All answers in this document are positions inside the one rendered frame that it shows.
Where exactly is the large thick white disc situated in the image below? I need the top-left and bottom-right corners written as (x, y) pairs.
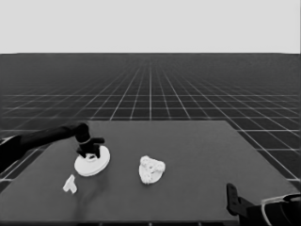
top-left (73, 145), bottom-right (111, 178)

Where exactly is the small white T-shaped piece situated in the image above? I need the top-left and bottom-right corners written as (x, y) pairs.
top-left (62, 173), bottom-right (78, 195)

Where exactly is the white round carrier with pins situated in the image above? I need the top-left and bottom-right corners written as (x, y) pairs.
top-left (138, 154), bottom-right (166, 186)

